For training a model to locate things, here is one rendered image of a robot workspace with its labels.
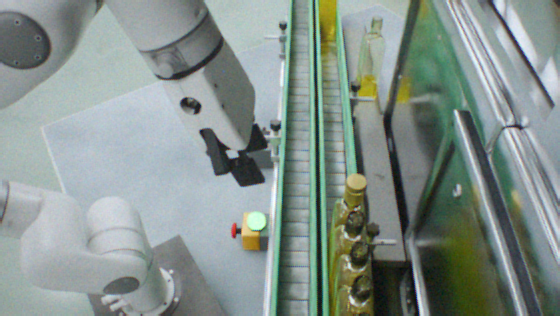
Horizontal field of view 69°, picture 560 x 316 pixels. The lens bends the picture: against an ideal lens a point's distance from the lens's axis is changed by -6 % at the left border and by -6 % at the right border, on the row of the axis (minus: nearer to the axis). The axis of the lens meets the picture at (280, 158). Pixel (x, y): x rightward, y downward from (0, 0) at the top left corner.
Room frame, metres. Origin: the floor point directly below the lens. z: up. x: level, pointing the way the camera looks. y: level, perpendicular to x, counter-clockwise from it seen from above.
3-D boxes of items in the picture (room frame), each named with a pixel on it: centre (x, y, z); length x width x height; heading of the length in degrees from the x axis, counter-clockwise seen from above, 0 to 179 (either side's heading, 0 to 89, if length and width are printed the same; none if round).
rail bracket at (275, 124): (0.76, 0.03, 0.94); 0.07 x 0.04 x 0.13; 88
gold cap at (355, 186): (0.45, -0.13, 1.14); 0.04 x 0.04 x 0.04
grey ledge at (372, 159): (0.93, -0.25, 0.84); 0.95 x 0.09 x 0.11; 178
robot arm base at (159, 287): (0.40, 0.31, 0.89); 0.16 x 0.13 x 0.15; 120
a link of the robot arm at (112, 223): (0.40, 0.29, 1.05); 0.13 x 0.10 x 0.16; 20
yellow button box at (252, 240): (0.59, 0.06, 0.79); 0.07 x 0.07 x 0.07; 88
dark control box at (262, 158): (0.87, 0.05, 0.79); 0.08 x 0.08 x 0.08; 88
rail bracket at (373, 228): (0.46, -0.20, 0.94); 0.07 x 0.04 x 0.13; 88
